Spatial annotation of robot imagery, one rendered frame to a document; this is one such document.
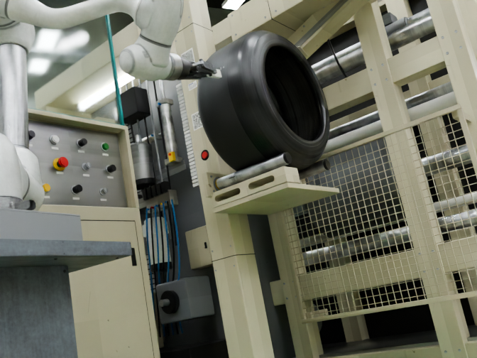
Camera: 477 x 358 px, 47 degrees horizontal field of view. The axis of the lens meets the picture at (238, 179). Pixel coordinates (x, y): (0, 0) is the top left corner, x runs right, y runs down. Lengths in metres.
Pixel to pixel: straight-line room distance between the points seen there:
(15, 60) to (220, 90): 0.70
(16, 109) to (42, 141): 0.34
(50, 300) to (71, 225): 0.22
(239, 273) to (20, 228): 0.97
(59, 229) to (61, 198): 0.60
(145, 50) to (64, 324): 0.81
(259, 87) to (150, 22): 0.49
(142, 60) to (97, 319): 0.97
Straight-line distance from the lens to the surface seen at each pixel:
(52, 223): 1.58
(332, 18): 2.55
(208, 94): 2.06
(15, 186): 1.62
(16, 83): 1.96
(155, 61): 1.70
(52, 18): 1.86
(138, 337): 2.22
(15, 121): 1.90
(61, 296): 1.57
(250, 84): 1.97
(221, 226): 2.22
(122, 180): 2.39
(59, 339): 1.55
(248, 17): 2.65
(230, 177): 2.10
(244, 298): 2.17
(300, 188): 1.98
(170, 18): 1.68
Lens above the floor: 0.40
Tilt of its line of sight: 14 degrees up
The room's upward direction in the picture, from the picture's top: 11 degrees counter-clockwise
